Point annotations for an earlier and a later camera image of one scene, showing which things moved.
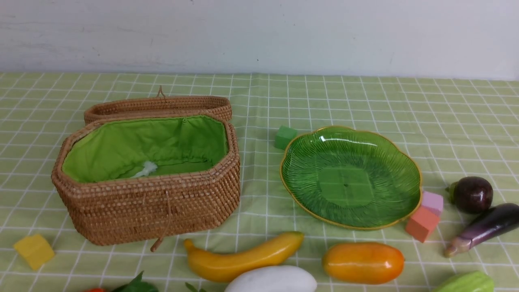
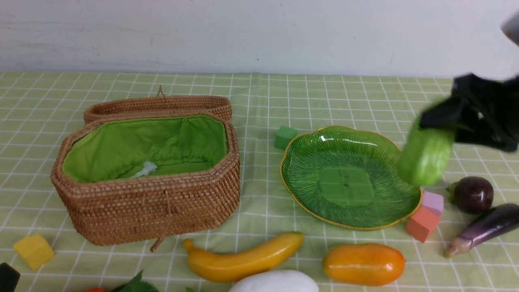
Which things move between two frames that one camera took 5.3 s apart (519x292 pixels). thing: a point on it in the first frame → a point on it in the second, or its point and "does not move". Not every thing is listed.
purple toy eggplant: (498, 220) does not move
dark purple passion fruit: (471, 194) does not move
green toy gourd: (472, 281) → (424, 156)
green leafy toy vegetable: (136, 285) does not move
